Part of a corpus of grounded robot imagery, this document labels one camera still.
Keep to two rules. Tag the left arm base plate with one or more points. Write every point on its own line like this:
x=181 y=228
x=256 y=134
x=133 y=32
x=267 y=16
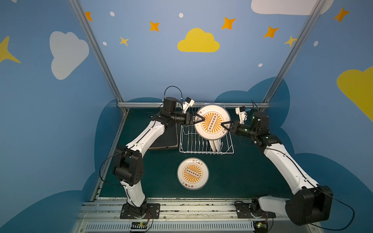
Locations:
x=148 y=210

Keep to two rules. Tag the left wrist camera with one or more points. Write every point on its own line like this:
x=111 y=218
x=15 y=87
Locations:
x=187 y=104

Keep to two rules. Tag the white round plate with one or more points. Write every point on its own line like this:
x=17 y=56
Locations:
x=212 y=145
x=211 y=128
x=193 y=173
x=218 y=145

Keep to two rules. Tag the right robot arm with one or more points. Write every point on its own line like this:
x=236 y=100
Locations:
x=310 y=202

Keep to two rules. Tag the right controller board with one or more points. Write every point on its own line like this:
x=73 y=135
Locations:
x=260 y=227

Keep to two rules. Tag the aluminium rail base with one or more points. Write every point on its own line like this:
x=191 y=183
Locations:
x=181 y=216

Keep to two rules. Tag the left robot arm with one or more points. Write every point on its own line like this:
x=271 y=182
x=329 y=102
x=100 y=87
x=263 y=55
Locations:
x=128 y=166

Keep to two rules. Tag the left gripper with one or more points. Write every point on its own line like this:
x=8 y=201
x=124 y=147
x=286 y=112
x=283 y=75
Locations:
x=189 y=119

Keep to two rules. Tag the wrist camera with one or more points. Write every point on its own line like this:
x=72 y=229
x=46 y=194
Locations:
x=187 y=104
x=241 y=112

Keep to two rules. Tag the controller board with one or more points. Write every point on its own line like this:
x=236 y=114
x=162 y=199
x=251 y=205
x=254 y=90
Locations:
x=138 y=227
x=260 y=227

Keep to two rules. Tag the left controller board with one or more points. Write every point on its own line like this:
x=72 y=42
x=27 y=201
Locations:
x=138 y=227

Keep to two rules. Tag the white wire dish rack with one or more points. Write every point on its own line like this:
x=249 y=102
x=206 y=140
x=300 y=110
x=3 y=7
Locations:
x=192 y=142

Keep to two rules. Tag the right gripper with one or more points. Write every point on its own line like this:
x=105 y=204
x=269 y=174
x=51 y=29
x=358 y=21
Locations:
x=234 y=127

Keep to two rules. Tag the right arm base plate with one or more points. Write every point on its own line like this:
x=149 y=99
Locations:
x=249 y=210

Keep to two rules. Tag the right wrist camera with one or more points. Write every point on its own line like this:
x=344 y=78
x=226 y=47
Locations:
x=241 y=112

